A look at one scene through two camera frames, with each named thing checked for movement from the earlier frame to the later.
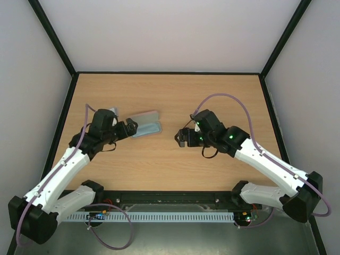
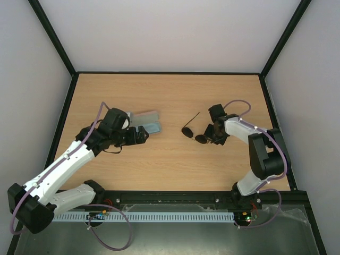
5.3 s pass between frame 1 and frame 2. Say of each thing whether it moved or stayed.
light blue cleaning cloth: stayed
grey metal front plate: stayed
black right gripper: moved
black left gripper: moved
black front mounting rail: stayed
